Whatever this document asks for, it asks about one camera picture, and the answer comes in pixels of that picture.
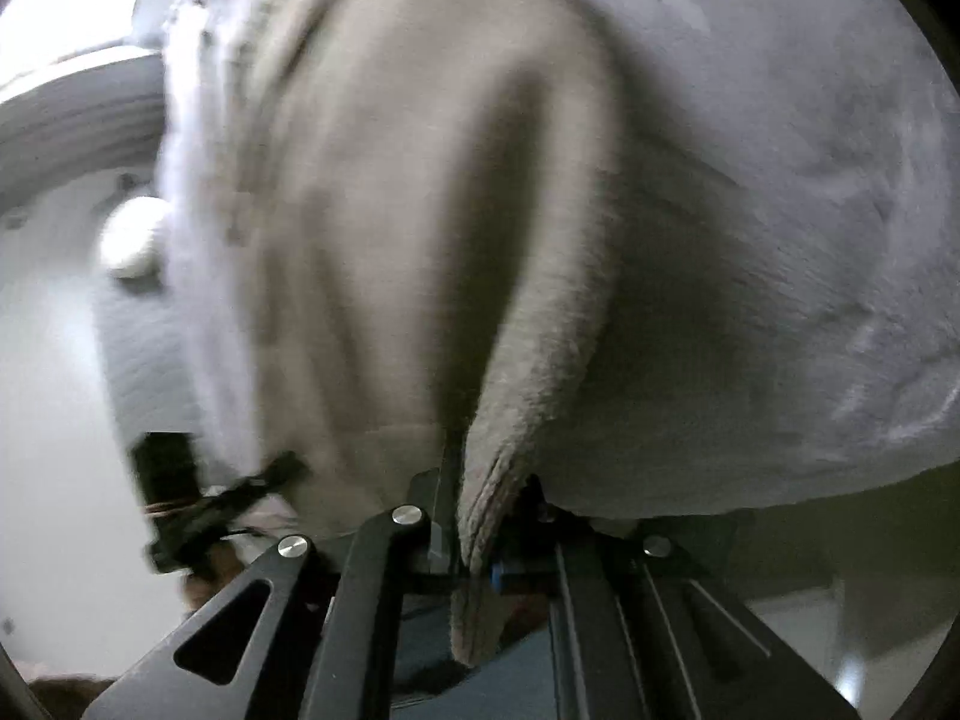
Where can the lavender embossed plush blanket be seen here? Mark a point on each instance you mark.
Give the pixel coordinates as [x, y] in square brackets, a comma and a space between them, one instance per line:
[750, 240]

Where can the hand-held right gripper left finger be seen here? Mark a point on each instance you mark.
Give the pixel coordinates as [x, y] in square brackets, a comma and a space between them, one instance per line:
[367, 615]

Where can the taupe knit sweater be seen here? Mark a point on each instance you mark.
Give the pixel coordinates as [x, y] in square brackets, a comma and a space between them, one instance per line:
[375, 240]

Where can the grey quilted pillow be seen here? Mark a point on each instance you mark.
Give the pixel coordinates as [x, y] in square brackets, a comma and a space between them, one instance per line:
[146, 360]

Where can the white round pleated pillow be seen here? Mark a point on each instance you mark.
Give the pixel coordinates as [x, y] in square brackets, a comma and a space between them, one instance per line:
[135, 236]

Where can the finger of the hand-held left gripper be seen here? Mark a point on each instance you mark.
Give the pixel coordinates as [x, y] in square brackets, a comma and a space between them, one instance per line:
[255, 484]

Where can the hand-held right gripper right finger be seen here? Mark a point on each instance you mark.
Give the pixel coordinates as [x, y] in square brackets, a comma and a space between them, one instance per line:
[600, 630]

